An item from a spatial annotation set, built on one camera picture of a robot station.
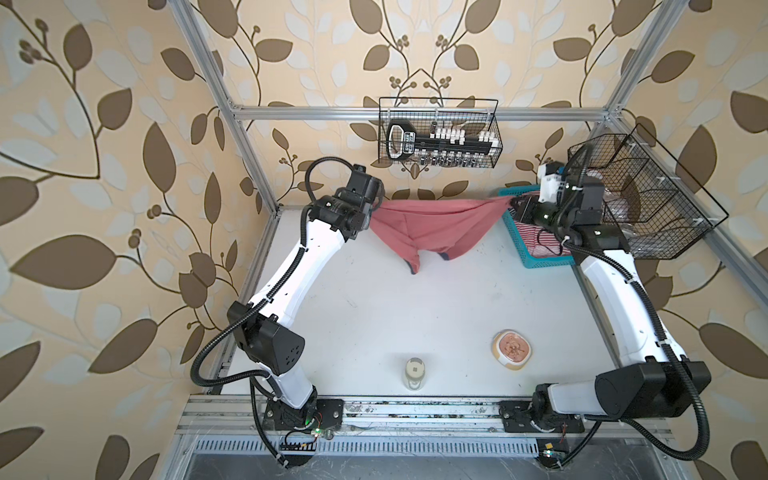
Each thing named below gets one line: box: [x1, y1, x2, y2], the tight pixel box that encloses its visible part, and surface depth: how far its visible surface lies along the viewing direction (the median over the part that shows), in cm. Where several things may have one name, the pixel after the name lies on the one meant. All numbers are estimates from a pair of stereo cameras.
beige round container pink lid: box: [491, 329, 533, 371], surface depth 84 cm
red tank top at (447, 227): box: [370, 196, 514, 274], surface depth 84 cm
